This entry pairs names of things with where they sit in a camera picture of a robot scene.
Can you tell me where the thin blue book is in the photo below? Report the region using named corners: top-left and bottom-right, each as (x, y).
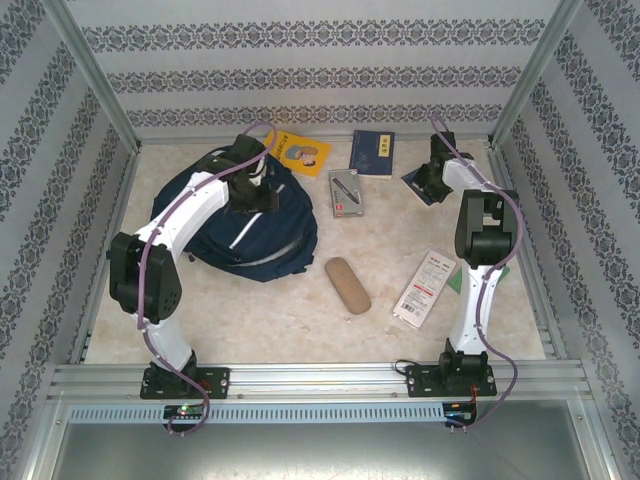
top-left (401, 167), bottom-right (444, 207)

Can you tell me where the navy blue backpack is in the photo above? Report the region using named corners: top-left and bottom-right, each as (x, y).
top-left (151, 146), bottom-right (320, 283)

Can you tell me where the yellow illustrated book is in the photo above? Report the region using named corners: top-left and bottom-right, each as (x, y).
top-left (263, 130), bottom-right (334, 179)

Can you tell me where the thick dark blue book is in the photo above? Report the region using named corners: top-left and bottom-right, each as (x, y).
top-left (348, 129), bottom-right (396, 181)

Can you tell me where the grey pen box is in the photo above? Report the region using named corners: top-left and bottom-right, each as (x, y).
top-left (328, 168), bottom-right (365, 220)

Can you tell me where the white red ruler package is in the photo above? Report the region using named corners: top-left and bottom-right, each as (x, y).
top-left (391, 249), bottom-right (457, 330)

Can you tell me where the tan pencil case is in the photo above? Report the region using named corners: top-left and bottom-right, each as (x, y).
top-left (323, 256), bottom-right (372, 316)

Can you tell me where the small circuit board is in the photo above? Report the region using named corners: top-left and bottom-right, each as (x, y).
top-left (163, 403), bottom-right (207, 420)
top-left (443, 401), bottom-right (480, 420)

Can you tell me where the grey metal sheet tray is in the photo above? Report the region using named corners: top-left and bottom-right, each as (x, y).
top-left (47, 399), bottom-right (614, 480)

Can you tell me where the short aluminium table edge rail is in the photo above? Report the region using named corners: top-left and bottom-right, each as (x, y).
top-left (134, 133), bottom-right (496, 147)

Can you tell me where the long aluminium table edge rail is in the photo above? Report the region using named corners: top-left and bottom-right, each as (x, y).
top-left (487, 144), bottom-right (569, 361)
top-left (67, 147), bottom-right (144, 366)

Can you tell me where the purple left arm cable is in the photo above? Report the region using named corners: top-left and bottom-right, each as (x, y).
top-left (138, 121), bottom-right (280, 439)

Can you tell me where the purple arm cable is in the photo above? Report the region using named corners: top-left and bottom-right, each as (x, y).
top-left (429, 114), bottom-right (524, 436)
top-left (138, 121), bottom-right (280, 439)

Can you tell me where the aluminium frame post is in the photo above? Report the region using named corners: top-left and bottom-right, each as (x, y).
top-left (42, 0), bottom-right (144, 154)
top-left (487, 0), bottom-right (586, 151)

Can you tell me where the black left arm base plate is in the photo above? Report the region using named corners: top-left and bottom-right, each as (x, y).
top-left (139, 366), bottom-right (231, 401)

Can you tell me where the aluminium mounting rail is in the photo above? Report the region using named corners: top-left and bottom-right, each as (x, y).
top-left (47, 363), bottom-right (589, 401)

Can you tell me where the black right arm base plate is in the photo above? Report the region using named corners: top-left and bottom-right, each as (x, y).
top-left (405, 364), bottom-right (497, 400)

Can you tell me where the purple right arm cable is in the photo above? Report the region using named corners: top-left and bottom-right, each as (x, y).
top-left (429, 114), bottom-right (524, 436)

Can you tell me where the grey slotted cable duct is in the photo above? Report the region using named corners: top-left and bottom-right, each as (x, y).
top-left (66, 402), bottom-right (447, 424)

